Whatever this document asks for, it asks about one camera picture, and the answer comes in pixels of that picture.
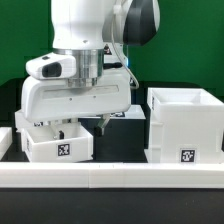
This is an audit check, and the white fiducial marker sheet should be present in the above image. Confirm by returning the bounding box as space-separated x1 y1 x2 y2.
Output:
110 105 145 120

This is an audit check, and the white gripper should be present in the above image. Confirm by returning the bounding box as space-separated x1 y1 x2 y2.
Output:
21 75 131 140

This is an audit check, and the white front drawer box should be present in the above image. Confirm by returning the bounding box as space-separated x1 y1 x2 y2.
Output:
21 123 93 163

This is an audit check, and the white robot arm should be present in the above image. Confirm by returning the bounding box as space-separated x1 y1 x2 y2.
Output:
17 0 160 129

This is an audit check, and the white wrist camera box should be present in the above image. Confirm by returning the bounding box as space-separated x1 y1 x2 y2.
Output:
26 53 76 80

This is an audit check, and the white rear drawer box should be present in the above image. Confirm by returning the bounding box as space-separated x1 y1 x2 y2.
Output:
15 110 34 131

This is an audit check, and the white front fence rail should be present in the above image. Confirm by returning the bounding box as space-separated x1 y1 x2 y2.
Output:
0 162 224 189

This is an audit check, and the white drawer box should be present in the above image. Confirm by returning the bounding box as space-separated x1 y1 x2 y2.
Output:
21 123 93 163
15 110 34 131

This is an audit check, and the white drawer cabinet frame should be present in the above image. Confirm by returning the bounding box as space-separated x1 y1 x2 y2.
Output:
145 87 224 164

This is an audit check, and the white left fence block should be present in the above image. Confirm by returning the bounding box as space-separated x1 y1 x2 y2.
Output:
0 127 12 160

